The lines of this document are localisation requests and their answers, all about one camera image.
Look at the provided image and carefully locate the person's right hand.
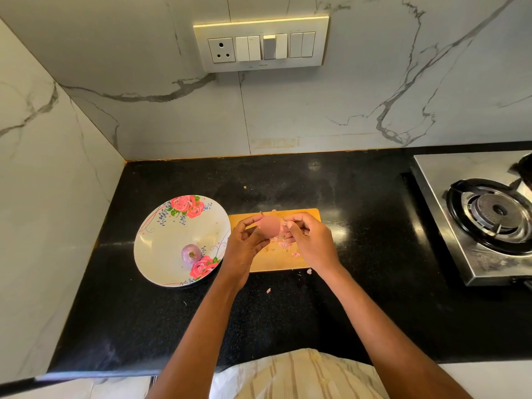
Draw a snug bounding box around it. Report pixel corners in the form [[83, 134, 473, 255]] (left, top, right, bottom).
[[278, 212, 344, 279]]

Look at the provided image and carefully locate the person's left hand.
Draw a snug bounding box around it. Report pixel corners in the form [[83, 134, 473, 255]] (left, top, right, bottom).
[[220, 216, 272, 286]]

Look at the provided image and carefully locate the pile of onion peels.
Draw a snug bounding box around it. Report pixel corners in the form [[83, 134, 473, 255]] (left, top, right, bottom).
[[264, 237, 314, 294]]

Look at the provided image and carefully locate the small pink onion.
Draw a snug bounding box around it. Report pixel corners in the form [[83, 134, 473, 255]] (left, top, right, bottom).
[[182, 244, 204, 267], [255, 213, 283, 238]]

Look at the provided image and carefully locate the person's right forearm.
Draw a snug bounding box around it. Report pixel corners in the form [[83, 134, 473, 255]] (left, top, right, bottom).
[[321, 265, 475, 399]]

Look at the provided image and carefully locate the person's left forearm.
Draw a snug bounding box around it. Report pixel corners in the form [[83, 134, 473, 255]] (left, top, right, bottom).
[[147, 272, 247, 399]]

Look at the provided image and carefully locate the wooden cutting board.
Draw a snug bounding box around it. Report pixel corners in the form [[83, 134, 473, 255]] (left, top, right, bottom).
[[228, 208, 322, 273]]

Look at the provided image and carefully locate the black stone countertop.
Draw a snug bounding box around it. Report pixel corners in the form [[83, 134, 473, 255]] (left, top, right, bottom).
[[45, 142, 532, 379]]

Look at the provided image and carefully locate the white floral plate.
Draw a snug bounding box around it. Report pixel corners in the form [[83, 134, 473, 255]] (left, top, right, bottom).
[[134, 194, 232, 288]]

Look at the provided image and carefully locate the beige striped garment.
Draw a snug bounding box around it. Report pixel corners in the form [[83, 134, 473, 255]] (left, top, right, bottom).
[[209, 348, 390, 399]]

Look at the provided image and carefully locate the stainless steel gas stove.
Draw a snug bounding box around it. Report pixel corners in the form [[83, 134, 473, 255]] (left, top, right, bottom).
[[409, 150, 532, 287]]

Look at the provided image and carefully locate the black stove burner grate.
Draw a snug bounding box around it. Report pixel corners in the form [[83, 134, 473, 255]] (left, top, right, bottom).
[[444, 178, 532, 257], [510, 152, 532, 192]]

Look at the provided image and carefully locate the white wall switch panel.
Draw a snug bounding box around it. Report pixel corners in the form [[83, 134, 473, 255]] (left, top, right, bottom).
[[193, 16, 329, 74]]

